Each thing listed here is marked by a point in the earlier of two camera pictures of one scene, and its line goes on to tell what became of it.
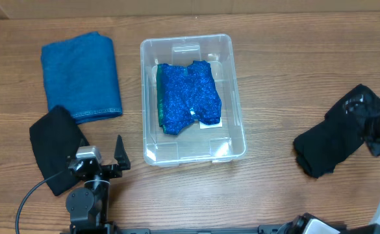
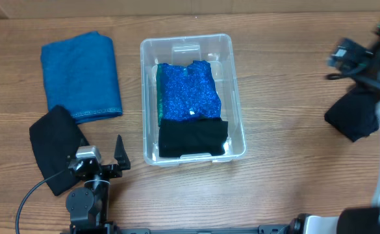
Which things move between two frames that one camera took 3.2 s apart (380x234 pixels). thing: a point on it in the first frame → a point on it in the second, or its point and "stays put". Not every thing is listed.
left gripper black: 123,160 stays put
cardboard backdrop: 40,9 stays put
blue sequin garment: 182,91 stays put
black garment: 318,150 → 199,135
